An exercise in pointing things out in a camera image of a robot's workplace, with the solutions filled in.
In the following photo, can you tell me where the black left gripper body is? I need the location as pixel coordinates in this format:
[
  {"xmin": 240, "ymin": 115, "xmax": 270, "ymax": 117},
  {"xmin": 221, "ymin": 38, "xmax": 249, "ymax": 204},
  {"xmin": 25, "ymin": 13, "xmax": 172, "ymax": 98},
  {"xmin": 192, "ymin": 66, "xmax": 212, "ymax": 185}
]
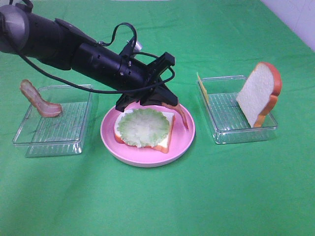
[{"xmin": 114, "ymin": 52, "xmax": 176, "ymax": 113}]

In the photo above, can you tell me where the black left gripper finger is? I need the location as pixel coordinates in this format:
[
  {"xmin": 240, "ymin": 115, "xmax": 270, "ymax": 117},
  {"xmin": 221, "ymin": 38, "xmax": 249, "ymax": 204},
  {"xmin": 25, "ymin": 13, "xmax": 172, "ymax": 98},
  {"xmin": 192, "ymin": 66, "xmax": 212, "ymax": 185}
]
[
  {"xmin": 140, "ymin": 85, "xmax": 178, "ymax": 106},
  {"xmin": 123, "ymin": 95, "xmax": 140, "ymax": 106}
]

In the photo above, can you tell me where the toy bacon strip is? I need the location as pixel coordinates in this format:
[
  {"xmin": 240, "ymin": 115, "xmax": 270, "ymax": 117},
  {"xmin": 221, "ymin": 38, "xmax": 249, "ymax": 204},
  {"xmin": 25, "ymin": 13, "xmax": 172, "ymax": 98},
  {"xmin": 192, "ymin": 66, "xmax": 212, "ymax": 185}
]
[
  {"xmin": 20, "ymin": 80, "xmax": 62, "ymax": 118},
  {"xmin": 161, "ymin": 102, "xmax": 189, "ymax": 129}
]

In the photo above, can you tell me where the green toy lettuce leaf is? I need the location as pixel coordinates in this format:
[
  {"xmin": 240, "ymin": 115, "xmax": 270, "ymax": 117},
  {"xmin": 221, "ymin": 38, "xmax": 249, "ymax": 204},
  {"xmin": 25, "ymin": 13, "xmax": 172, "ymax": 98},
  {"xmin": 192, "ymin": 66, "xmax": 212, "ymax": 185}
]
[{"xmin": 117, "ymin": 108, "xmax": 171, "ymax": 148}]

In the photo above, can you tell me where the yellow toy cheese slice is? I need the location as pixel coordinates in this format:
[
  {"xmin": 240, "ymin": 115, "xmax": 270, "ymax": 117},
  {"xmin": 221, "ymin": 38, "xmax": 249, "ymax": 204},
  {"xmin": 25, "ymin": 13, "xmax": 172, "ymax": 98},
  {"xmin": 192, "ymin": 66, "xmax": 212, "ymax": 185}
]
[{"xmin": 196, "ymin": 72, "xmax": 209, "ymax": 104}]

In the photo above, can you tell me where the toy bread slice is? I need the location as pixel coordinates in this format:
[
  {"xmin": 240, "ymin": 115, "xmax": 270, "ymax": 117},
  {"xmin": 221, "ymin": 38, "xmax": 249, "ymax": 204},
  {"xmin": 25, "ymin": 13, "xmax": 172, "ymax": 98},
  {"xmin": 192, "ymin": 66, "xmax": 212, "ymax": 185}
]
[
  {"xmin": 114, "ymin": 109, "xmax": 176, "ymax": 154},
  {"xmin": 236, "ymin": 62, "xmax": 282, "ymax": 128}
]

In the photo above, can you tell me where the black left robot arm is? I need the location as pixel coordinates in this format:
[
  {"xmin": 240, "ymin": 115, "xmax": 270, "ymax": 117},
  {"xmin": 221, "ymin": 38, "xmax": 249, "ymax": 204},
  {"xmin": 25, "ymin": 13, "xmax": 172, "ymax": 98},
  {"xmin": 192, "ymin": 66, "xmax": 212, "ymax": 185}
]
[{"xmin": 0, "ymin": 0, "xmax": 179, "ymax": 112}]

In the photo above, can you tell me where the right clear plastic tray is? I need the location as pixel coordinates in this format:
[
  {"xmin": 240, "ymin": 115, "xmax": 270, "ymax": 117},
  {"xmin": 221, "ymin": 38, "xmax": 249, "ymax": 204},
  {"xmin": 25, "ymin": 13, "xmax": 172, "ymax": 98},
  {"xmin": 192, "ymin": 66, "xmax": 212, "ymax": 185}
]
[{"xmin": 197, "ymin": 75, "xmax": 278, "ymax": 144}]

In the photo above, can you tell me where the clear plastic tray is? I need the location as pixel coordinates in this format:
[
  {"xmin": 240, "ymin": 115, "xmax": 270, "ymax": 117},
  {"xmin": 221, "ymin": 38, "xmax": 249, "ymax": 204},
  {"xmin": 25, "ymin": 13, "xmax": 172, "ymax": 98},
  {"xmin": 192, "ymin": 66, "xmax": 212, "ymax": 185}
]
[
  {"xmin": 197, "ymin": 75, "xmax": 278, "ymax": 144},
  {"xmin": 12, "ymin": 85, "xmax": 93, "ymax": 157}
]

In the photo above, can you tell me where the left clear plastic tray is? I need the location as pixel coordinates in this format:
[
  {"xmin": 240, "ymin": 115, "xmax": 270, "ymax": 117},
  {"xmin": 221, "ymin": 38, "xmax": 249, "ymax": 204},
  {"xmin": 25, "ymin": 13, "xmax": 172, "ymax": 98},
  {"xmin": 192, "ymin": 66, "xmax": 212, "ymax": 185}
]
[{"xmin": 12, "ymin": 85, "xmax": 93, "ymax": 157}]

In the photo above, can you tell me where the green tablecloth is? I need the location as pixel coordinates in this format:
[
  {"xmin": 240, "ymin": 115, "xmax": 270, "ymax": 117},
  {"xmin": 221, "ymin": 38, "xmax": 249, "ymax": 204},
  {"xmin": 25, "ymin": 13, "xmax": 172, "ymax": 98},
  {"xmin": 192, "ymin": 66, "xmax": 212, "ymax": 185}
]
[{"xmin": 0, "ymin": 0, "xmax": 315, "ymax": 236}]

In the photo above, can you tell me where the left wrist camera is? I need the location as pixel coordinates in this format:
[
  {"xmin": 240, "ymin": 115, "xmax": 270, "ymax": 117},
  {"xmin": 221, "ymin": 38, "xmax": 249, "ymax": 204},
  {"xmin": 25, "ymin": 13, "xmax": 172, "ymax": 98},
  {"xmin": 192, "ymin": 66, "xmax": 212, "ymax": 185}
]
[{"xmin": 123, "ymin": 39, "xmax": 142, "ymax": 54}]

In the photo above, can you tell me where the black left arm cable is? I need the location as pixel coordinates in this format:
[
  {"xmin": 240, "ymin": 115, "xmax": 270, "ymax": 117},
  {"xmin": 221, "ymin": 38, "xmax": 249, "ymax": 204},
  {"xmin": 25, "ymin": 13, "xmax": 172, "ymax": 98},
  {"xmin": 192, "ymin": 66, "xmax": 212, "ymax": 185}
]
[{"xmin": 0, "ymin": 0, "xmax": 176, "ymax": 94}]

